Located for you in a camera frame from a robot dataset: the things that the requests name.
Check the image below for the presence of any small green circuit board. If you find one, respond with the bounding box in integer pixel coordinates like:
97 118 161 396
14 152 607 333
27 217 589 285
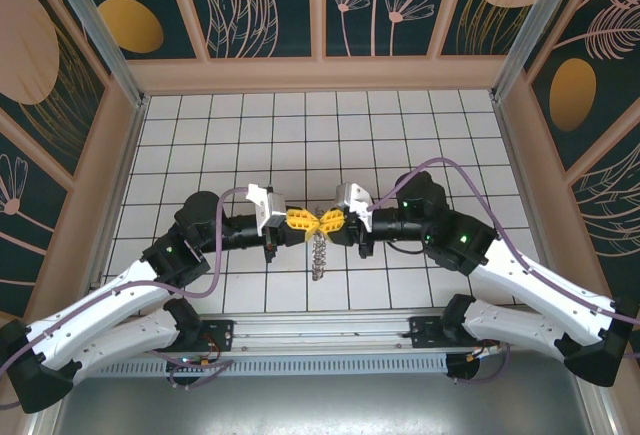
167 354 214 372

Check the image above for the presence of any steel sheet panel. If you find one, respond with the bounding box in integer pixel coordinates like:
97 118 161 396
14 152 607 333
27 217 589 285
29 373 617 435

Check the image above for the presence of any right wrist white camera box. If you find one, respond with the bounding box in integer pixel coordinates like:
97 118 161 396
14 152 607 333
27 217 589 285
333 181 375 232

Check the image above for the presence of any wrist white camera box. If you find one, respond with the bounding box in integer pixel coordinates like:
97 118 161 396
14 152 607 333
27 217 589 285
333 181 375 232
246 183 287 237

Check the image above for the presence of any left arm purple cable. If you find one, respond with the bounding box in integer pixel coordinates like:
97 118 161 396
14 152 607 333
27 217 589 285
0 187 251 409

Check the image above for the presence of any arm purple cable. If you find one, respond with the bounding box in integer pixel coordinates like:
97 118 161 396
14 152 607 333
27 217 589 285
0 187 251 409
367 157 640 386

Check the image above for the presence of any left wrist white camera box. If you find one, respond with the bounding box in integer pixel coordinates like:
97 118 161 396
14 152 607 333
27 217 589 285
246 183 287 237

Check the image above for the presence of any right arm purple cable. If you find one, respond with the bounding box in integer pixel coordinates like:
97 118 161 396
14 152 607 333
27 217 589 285
367 157 640 386

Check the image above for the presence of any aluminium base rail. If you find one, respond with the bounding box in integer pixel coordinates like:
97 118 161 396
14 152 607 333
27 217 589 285
89 310 596 356

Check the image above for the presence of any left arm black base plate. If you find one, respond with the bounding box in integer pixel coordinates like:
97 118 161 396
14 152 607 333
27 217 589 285
197 319 236 355

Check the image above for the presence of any grey slotted cable duct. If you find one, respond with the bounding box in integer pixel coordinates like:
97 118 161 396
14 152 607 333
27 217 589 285
84 357 449 376

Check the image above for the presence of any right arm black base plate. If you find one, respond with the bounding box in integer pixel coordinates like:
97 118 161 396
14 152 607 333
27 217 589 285
408 315 501 352

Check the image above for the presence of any power cable with yellow connector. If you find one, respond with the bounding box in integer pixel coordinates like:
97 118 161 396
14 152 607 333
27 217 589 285
464 342 501 362

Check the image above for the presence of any aluminium frame post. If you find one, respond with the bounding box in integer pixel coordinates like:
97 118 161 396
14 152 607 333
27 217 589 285
489 0 584 102
42 0 151 109

